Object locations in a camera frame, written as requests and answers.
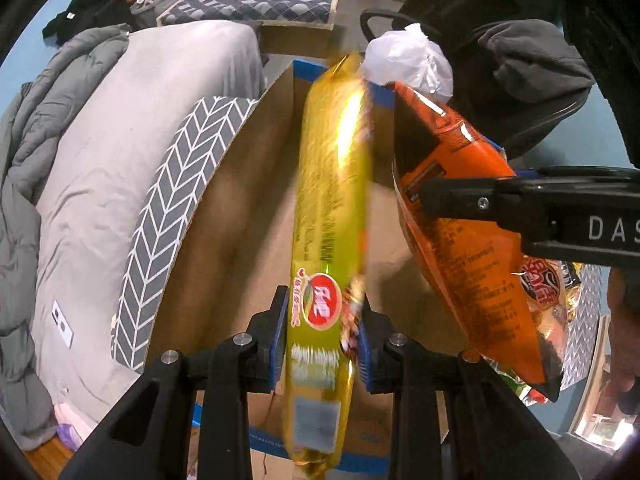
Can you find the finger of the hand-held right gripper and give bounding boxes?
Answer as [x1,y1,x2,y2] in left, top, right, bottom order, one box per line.
[419,176,526,222]
[512,165,640,186]

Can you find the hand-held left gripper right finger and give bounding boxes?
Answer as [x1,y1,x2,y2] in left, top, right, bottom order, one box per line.
[357,300,581,480]

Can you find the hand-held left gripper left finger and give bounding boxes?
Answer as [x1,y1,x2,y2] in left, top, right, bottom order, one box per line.
[59,285,291,480]

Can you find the orange snack packet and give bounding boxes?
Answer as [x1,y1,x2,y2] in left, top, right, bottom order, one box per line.
[390,80,568,403]

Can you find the brown cardboard box blue edges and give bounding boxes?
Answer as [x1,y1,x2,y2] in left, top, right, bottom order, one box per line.
[145,57,511,480]

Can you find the long yellow snack packet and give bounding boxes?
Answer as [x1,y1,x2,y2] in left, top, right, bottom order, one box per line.
[280,51,373,478]

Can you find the person's right forearm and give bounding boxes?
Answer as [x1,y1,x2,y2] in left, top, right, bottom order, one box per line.
[607,267,640,416]

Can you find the red snack packet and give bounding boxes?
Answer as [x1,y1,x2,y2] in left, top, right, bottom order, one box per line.
[517,255,583,356]

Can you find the grey garment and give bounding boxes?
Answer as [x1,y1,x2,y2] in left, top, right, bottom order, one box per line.
[450,19,596,146]

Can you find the white plastic bag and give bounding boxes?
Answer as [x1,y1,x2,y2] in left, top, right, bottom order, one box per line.
[360,22,455,106]

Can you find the green snack packet pieces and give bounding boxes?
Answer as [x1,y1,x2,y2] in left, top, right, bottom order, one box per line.
[492,360,551,408]

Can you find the black office chair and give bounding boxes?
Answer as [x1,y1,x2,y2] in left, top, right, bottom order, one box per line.
[359,9,598,161]

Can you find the white label tag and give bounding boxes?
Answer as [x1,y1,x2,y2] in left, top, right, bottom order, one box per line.
[51,301,75,350]

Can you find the wooden bench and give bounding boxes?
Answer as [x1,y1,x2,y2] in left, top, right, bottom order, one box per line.
[156,0,346,56]

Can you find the purple cloth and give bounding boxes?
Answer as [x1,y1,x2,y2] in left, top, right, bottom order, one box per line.
[55,422,83,451]

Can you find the bed with grey sheet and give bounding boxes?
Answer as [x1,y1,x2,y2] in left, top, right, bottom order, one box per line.
[30,20,266,441]

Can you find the grey quilted duvet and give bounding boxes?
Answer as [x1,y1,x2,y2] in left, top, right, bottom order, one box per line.
[0,24,132,453]

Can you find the diamond patterned bench cushion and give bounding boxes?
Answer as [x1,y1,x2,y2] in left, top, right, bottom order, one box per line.
[156,0,337,26]

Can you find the light grey clothing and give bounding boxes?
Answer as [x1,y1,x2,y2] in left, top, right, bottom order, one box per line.
[129,0,193,28]

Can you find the black clothes pile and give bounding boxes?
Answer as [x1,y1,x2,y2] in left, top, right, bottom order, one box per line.
[41,0,133,46]

